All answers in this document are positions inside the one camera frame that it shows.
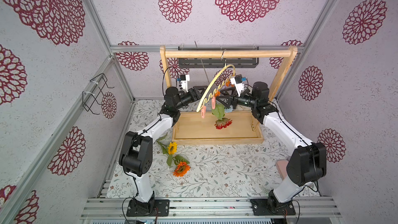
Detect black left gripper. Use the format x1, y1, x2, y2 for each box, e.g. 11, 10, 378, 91
175, 85, 207, 111

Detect light blue carnation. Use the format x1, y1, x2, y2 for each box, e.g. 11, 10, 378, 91
224, 106, 234, 113

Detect yellow clip hanger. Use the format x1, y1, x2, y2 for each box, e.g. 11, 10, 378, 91
195, 49, 237, 113

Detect pink clothes peg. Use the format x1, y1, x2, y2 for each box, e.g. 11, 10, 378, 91
201, 106, 206, 119

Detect orange artificial flower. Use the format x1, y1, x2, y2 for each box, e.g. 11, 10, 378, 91
166, 155, 191, 177

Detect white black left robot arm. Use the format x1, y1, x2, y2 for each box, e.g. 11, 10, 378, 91
119, 86, 206, 203

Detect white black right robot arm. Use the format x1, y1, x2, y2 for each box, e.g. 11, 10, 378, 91
216, 82, 326, 206

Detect wooden clothes rack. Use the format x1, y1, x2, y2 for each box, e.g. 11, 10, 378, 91
160, 46, 298, 147

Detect pink box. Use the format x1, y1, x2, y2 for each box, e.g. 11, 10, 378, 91
276, 160, 289, 180

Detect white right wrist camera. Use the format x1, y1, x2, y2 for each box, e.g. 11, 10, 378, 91
230, 74, 246, 96

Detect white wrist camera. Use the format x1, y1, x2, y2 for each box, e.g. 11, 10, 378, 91
230, 74, 246, 96
177, 74, 190, 92

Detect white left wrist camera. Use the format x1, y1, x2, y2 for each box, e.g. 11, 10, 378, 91
177, 74, 190, 92

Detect black wire wall rack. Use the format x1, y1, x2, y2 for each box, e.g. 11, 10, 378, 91
81, 73, 114, 115

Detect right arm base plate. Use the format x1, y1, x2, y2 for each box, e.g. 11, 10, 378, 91
250, 198, 296, 216

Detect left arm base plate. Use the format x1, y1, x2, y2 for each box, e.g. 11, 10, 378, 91
126, 199, 170, 217

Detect aluminium front rail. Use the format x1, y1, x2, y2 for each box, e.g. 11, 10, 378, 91
80, 197, 342, 222

